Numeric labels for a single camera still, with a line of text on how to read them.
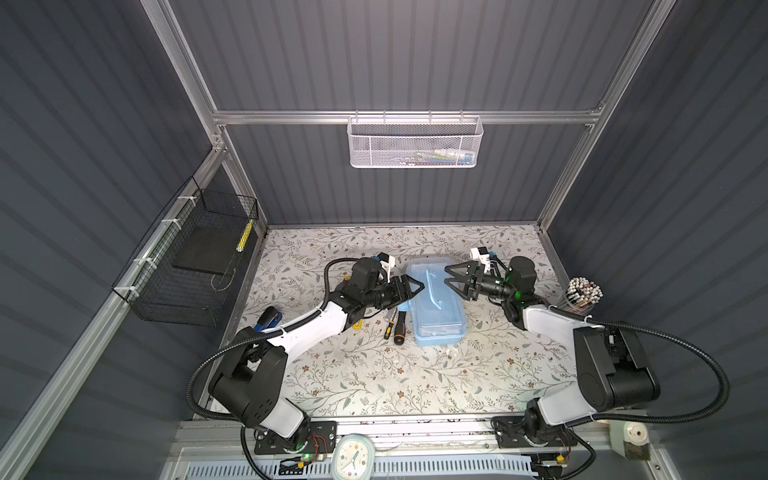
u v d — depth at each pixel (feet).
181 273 2.33
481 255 2.69
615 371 1.49
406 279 2.47
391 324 3.06
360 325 3.06
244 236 2.64
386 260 2.60
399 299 2.37
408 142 4.06
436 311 2.77
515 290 2.32
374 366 2.78
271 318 2.97
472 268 2.47
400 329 2.97
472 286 2.49
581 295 2.59
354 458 2.27
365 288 2.17
